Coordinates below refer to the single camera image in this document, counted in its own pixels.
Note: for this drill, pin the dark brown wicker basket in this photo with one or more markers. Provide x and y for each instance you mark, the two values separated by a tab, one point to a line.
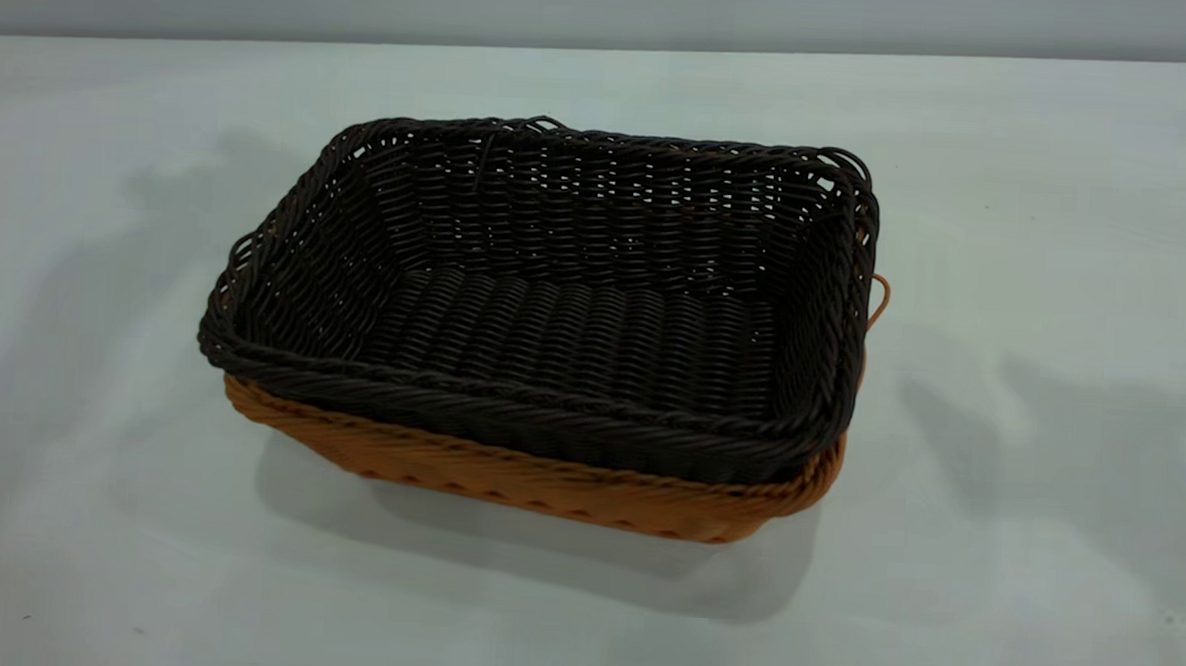
573	342

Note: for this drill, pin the orange-brown wicker basket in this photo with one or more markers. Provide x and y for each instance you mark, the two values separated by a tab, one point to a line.
546	486

